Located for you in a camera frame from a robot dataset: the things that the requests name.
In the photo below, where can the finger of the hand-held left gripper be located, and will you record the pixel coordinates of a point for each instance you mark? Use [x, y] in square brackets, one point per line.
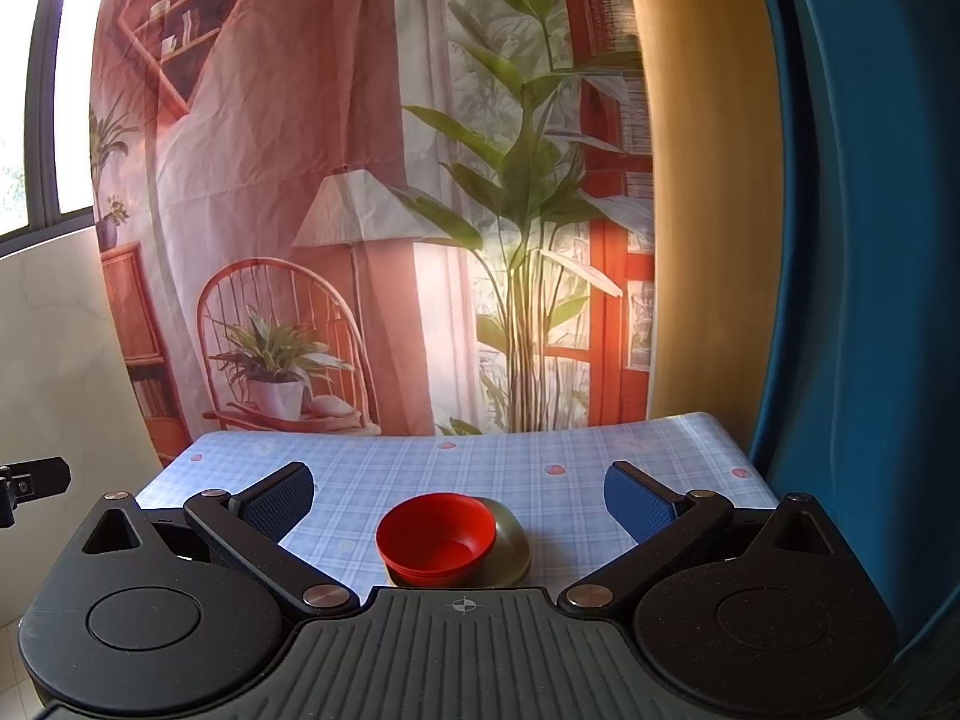
[37, 478]

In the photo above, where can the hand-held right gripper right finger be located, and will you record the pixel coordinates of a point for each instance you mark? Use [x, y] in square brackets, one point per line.
[637, 499]

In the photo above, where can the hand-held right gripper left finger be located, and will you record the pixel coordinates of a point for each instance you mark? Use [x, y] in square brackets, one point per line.
[281, 499]

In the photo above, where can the large green dish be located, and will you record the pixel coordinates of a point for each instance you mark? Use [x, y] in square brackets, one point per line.
[510, 547]

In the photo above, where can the red round bowl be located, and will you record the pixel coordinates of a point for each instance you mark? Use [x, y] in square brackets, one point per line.
[420, 576]
[435, 529]
[435, 584]

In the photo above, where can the blue checked tablecloth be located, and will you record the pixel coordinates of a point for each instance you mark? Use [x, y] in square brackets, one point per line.
[450, 469]

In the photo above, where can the yellow curtain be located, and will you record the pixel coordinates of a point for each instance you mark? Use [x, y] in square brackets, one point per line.
[712, 202]

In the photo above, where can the blue curtain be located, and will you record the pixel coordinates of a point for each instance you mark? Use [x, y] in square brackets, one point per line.
[870, 277]

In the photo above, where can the printed wall tapestry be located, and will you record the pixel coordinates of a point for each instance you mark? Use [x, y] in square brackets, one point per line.
[300, 165]

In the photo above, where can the dark window frame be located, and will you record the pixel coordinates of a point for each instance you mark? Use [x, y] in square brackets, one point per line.
[45, 90]

